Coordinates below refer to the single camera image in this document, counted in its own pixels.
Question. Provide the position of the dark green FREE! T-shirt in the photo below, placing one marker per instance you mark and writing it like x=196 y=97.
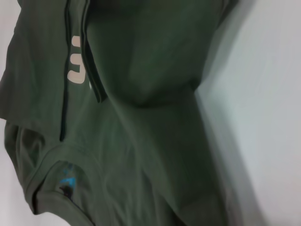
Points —
x=129 y=129

